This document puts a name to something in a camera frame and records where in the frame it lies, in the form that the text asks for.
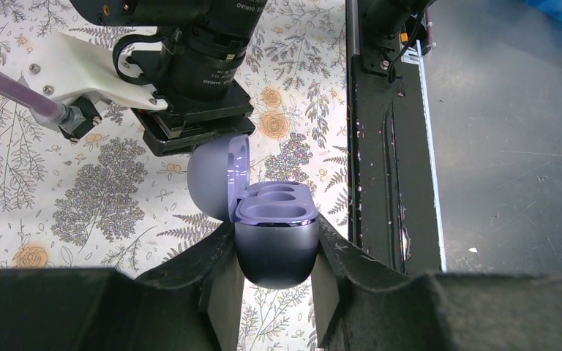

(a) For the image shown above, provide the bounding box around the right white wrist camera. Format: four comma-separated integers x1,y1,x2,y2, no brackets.
19,32,168,141

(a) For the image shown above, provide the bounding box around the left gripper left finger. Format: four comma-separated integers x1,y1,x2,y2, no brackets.
0,223,244,350

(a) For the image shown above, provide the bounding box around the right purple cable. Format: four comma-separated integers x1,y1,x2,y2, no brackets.
0,54,76,128

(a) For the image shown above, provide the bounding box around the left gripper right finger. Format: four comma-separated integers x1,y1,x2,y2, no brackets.
311,218,562,350

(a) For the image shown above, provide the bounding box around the blue-grey earbud case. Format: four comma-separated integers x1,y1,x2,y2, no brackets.
187,135,319,290

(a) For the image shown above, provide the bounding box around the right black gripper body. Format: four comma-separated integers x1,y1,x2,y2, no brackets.
132,81,255,156

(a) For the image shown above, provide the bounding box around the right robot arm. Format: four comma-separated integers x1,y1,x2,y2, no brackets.
72,0,266,156

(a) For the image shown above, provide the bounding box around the floral patterned table mat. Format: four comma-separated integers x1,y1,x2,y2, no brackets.
0,0,355,351

